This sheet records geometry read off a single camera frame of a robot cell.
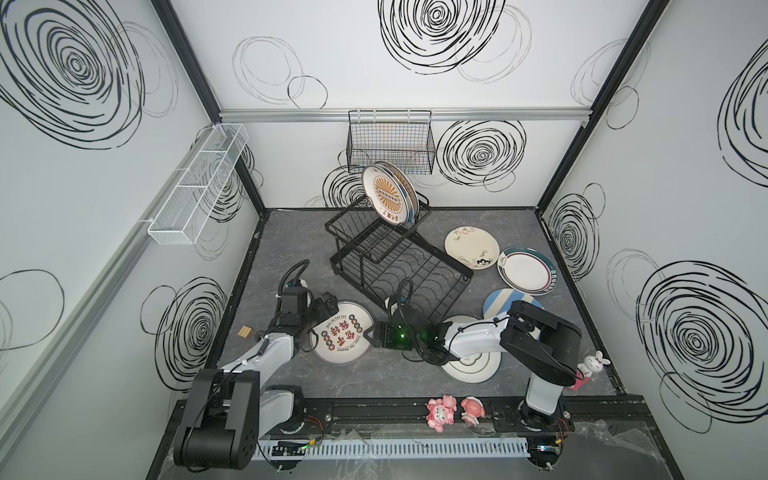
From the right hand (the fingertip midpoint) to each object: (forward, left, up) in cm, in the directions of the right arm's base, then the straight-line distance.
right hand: (366, 340), depth 83 cm
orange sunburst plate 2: (+28, -12, +31) cm, 44 cm away
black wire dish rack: (+14, -5, +19) cm, 24 cm away
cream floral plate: (+36, -36, -2) cm, 51 cm away
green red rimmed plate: (+28, -55, -7) cm, 62 cm away
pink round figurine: (-16, -28, -2) cm, 32 cm away
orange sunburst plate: (+34, -5, +24) cm, 42 cm away
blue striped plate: (+26, -12, +29) cm, 40 cm away
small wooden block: (+3, +36, -3) cm, 36 cm away
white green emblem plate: (-6, -30, -4) cm, 31 cm away
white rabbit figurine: (-6, -59, +3) cm, 59 cm away
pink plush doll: (-17, -19, -1) cm, 26 cm away
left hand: (+12, +12, 0) cm, 17 cm away
